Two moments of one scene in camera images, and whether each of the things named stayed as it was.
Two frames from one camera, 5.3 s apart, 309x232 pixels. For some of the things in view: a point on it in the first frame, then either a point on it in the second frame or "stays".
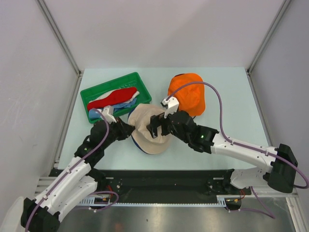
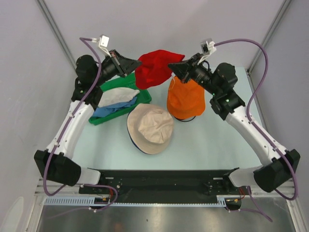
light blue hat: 93,114 stays
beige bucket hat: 139,117 stays
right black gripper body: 160,120 -> 198,73
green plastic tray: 132,80 stays
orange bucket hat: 191,98 stays
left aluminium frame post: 77,71 stays
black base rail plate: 169,183 stays
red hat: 120,96 -> 154,69
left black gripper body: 120,132 -> 118,64
